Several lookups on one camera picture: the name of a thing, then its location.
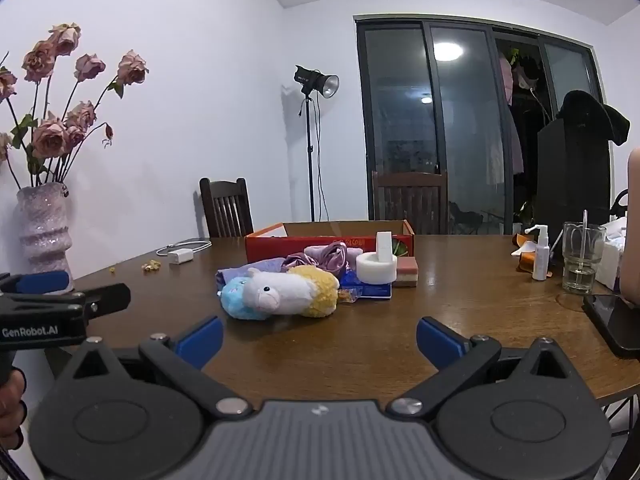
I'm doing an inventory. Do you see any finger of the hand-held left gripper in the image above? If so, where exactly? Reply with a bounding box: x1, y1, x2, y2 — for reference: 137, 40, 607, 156
65, 282, 132, 322
0, 270, 71, 296

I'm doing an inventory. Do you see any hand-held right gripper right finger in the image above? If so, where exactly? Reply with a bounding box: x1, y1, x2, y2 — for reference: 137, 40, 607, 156
385, 316, 581, 419

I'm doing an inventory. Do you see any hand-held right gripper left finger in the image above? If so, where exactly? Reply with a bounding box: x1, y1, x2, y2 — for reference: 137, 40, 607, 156
60, 316, 254, 419

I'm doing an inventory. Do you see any blue plush toy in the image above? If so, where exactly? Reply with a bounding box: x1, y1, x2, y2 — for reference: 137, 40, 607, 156
220, 279, 268, 322

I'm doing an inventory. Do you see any purple cloth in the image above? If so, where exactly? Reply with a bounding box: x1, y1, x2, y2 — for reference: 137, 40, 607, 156
216, 257, 287, 287

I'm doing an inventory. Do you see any pink sponge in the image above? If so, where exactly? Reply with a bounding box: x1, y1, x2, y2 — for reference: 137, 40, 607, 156
396, 256, 419, 289

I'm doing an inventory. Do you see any blue printed packet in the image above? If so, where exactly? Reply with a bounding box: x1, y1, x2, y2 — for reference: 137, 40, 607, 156
339, 281, 394, 304

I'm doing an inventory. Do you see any white foam ring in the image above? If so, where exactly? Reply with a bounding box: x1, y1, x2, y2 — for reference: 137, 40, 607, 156
355, 252, 399, 285

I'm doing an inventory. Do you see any white yellow alpaca plush toy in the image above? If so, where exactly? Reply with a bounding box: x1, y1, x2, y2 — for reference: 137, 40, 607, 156
246, 265, 341, 320

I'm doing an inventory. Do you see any red cardboard box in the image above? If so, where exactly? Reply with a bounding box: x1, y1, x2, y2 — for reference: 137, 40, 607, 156
245, 219, 416, 265

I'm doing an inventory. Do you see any lilac satin scrunchie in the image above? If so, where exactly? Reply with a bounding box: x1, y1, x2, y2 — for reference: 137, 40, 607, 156
304, 240, 364, 282

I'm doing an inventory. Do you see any person's left hand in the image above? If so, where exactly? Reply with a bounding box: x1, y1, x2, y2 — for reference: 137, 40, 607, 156
0, 367, 27, 452

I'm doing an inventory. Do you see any pink speckled ceramic vase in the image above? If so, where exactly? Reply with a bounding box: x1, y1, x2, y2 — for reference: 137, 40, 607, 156
16, 183, 75, 293

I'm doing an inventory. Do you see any orange ribbon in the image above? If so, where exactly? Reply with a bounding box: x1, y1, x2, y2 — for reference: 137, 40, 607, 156
511, 232, 554, 277

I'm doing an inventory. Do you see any black folding chair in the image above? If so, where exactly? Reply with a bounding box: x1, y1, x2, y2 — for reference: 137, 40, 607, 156
448, 201, 486, 235

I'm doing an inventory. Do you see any white spray bottle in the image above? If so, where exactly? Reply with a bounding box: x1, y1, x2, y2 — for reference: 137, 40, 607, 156
524, 224, 551, 281

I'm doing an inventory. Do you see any dark wooden slatted chair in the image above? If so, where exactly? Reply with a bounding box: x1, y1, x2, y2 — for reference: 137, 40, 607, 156
371, 170, 449, 236
199, 177, 255, 239

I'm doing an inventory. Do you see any dried pink rose bouquet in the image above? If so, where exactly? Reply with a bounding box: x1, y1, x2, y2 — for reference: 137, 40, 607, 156
0, 22, 150, 192

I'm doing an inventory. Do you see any green potted plant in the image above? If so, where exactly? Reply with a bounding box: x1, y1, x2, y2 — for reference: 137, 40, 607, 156
515, 202, 537, 234

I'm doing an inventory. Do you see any clear drinking glass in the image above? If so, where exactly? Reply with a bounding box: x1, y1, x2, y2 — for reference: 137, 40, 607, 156
562, 221, 607, 295

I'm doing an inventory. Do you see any black smartphone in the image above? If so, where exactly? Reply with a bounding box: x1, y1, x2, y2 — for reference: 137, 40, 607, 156
582, 292, 640, 360

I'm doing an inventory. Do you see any clear stirring stick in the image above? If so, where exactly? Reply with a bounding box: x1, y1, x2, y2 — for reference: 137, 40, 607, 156
575, 210, 589, 282

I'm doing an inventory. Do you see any white tissue box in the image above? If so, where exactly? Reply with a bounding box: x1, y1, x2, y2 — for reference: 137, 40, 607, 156
595, 215, 629, 291

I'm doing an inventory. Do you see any black monitor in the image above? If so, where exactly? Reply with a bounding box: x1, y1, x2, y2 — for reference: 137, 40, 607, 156
536, 115, 612, 242

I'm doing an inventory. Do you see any pink hanging garment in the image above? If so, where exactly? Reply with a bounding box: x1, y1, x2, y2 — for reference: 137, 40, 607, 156
498, 55, 525, 177

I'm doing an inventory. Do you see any dark framed sliding glass door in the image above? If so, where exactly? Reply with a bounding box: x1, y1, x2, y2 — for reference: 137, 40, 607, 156
354, 16, 615, 237

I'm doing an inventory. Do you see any black furry coat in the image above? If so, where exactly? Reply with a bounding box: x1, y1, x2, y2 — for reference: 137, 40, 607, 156
555, 89, 631, 147

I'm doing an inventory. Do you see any black studio light on stand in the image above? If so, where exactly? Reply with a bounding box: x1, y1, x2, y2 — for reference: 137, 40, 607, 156
293, 64, 341, 222

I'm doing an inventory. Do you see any white cable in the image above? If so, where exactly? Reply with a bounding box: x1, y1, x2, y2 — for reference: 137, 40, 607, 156
156, 240, 213, 257

